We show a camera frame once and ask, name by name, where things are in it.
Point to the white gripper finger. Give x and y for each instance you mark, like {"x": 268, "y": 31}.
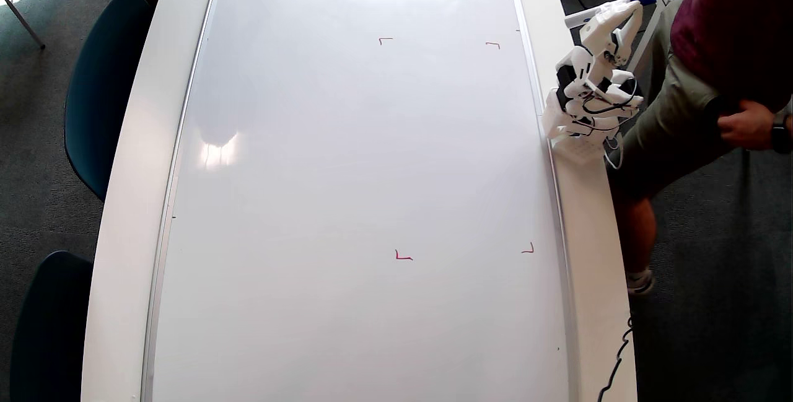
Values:
{"x": 610, "y": 18}
{"x": 630, "y": 39}

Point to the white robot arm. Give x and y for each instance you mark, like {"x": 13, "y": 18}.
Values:
{"x": 576, "y": 89}

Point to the large white whiteboard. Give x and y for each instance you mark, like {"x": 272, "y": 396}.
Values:
{"x": 347, "y": 173}

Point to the person's left hand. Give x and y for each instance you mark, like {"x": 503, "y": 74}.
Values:
{"x": 746, "y": 124}

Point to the person in maroon shirt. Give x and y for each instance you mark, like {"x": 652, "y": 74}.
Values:
{"x": 731, "y": 18}

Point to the black wrist watch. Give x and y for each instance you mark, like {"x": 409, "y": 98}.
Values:
{"x": 782, "y": 132}

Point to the white striped sneaker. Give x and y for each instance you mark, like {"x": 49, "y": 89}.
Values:
{"x": 641, "y": 282}

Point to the dark blue chair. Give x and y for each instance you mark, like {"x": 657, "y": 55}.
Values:
{"x": 105, "y": 92}
{"x": 52, "y": 334}

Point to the grey metal leg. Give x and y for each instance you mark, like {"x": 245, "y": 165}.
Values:
{"x": 25, "y": 21}

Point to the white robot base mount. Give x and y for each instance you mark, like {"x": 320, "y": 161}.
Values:
{"x": 579, "y": 149}

